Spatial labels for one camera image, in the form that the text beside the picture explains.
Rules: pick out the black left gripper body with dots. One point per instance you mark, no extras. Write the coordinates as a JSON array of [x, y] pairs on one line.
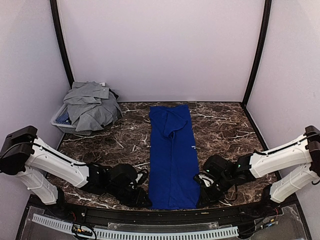
[[125, 197]]

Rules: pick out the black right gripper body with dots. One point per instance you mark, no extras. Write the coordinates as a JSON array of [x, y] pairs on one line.
[[217, 192]]

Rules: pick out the blue printed t-shirt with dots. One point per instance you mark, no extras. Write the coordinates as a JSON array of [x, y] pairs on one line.
[[173, 159]]

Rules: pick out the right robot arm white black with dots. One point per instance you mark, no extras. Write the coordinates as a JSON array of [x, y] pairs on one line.
[[302, 152]]

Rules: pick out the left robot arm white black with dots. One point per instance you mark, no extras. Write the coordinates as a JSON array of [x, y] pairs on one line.
[[25, 156]]

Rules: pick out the dark garment under pile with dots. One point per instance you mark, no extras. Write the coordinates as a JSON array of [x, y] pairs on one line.
[[114, 94]]

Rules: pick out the grey plastic laundry basket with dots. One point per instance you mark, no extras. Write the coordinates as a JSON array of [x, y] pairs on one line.
[[63, 122]]

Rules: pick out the grey button shirt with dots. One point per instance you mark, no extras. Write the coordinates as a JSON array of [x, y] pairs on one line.
[[91, 106]]

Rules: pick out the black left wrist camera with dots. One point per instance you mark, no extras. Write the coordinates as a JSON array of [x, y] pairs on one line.
[[124, 174]]

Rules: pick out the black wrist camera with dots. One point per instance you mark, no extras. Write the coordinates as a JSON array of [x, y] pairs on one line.
[[124, 174], [217, 172]]

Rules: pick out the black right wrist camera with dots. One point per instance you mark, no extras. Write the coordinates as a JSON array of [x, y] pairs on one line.
[[217, 172]]

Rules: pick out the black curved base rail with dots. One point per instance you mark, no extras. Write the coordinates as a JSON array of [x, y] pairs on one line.
[[97, 210]]

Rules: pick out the white slotted cable duct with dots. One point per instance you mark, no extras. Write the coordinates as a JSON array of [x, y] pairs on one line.
[[102, 233]]

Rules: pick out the right black frame post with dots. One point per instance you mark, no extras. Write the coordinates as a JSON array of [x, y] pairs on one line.
[[258, 53]]

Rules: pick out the black frame post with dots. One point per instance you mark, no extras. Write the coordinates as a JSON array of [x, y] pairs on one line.
[[258, 53], [61, 42]]

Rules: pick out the left black frame post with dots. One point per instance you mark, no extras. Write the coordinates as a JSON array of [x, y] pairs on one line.
[[61, 42]]

